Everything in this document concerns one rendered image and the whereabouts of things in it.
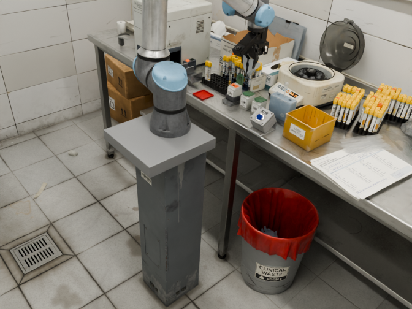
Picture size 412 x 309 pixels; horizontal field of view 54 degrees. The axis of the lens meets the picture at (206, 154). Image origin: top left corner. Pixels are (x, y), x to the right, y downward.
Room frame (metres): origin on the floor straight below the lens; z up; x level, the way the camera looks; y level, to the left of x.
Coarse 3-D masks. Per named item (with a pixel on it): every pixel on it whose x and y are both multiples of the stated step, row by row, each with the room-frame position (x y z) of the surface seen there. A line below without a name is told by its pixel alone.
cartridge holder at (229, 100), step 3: (228, 96) 1.54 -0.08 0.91; (231, 96) 1.53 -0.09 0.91; (237, 96) 1.54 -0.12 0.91; (240, 96) 1.55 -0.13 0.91; (222, 99) 1.55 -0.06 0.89; (225, 99) 1.55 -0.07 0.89; (228, 99) 1.54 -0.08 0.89; (231, 99) 1.53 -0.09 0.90; (234, 99) 1.53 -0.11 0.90; (237, 99) 1.54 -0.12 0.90; (225, 102) 1.53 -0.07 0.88; (228, 102) 1.52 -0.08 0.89; (231, 102) 1.52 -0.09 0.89; (234, 102) 1.52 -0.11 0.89; (237, 102) 1.54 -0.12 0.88; (231, 105) 1.51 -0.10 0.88
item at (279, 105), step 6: (270, 96) 1.45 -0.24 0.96; (276, 96) 1.43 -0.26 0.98; (282, 96) 1.44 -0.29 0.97; (270, 102) 1.45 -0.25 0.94; (276, 102) 1.43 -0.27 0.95; (282, 102) 1.41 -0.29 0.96; (288, 102) 1.39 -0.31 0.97; (294, 102) 1.40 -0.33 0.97; (270, 108) 1.45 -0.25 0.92; (276, 108) 1.43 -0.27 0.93; (282, 108) 1.41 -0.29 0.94; (288, 108) 1.39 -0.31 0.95; (294, 108) 1.41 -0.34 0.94; (276, 114) 1.42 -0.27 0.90; (282, 114) 1.40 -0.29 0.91; (276, 120) 1.40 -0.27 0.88; (282, 120) 1.40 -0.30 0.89
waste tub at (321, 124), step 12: (300, 108) 1.35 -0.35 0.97; (312, 108) 1.37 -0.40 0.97; (288, 120) 1.29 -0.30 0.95; (300, 120) 1.36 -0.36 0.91; (312, 120) 1.36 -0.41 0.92; (324, 120) 1.32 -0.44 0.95; (288, 132) 1.28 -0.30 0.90; (300, 132) 1.24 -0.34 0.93; (312, 132) 1.21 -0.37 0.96; (324, 132) 1.25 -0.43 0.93; (300, 144) 1.23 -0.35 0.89; (312, 144) 1.21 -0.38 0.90
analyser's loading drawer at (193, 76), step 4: (184, 64) 1.77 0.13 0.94; (188, 68) 1.73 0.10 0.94; (192, 68) 1.74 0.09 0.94; (188, 72) 1.73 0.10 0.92; (192, 72) 1.74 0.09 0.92; (200, 72) 1.70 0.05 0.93; (188, 76) 1.70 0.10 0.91; (192, 76) 1.67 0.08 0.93; (196, 76) 1.69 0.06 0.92; (200, 76) 1.70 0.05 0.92; (192, 80) 1.67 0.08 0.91; (196, 80) 1.69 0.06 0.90
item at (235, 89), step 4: (232, 84) 1.57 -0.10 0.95; (236, 84) 1.57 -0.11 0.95; (228, 88) 1.55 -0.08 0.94; (232, 88) 1.54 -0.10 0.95; (236, 88) 1.54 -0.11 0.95; (240, 88) 1.55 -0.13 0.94; (228, 92) 1.55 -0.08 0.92; (232, 92) 1.53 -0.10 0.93; (236, 92) 1.54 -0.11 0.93; (240, 92) 1.56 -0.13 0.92; (232, 96) 1.53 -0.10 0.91
